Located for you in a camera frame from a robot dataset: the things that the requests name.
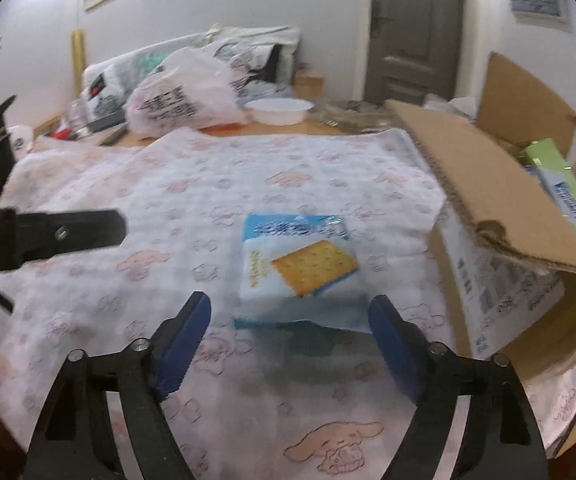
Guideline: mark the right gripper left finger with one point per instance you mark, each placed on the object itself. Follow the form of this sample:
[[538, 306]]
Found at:
[[73, 437]]

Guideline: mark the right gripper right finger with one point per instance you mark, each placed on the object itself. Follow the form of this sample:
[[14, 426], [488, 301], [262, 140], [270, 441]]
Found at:
[[501, 438]]

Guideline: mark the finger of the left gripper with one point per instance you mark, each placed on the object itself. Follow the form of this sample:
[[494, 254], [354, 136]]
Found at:
[[42, 236]]

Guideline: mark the blue cracker packet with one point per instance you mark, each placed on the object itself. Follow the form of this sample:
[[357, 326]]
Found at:
[[298, 268]]

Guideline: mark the green snack packet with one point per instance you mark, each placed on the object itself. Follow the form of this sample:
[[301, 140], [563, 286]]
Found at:
[[555, 175]]

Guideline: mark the black remote control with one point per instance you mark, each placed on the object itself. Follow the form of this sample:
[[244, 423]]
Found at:
[[115, 136]]

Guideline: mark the wine glass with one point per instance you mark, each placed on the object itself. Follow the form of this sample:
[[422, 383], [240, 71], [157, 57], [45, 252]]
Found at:
[[77, 117]]

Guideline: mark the black keyboard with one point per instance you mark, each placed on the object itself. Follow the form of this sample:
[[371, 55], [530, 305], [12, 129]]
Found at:
[[107, 121]]

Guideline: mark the open cardboard box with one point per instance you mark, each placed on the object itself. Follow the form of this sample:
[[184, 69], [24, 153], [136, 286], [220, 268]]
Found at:
[[502, 206]]

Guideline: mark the white black red cushion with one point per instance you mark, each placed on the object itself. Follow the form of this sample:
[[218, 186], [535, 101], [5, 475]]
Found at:
[[105, 95]]

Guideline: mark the cartoon print table cloth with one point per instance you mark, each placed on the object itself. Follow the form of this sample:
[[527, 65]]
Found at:
[[300, 402]]

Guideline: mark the wooden rolled mat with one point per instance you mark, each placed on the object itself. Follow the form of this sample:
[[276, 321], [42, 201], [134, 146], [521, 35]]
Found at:
[[79, 62]]

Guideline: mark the teal patterned cushion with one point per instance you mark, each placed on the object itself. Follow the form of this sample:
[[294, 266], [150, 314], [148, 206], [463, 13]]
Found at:
[[143, 64]]

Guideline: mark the white printed plastic bag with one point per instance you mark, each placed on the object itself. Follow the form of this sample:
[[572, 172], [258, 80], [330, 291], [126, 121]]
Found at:
[[189, 89]]

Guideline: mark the white plastic bowl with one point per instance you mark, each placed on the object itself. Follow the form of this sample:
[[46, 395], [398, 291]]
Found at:
[[279, 111]]

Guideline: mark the grey sofa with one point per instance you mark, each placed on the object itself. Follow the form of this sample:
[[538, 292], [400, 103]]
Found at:
[[287, 35]]

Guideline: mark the wooden side table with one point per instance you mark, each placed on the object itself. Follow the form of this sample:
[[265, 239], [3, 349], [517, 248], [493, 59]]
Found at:
[[308, 85]]

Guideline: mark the glass tray with shells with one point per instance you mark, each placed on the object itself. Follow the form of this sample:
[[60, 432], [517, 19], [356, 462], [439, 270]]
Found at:
[[355, 117]]

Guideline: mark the dark brown door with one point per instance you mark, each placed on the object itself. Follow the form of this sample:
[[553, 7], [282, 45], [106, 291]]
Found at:
[[414, 50]]

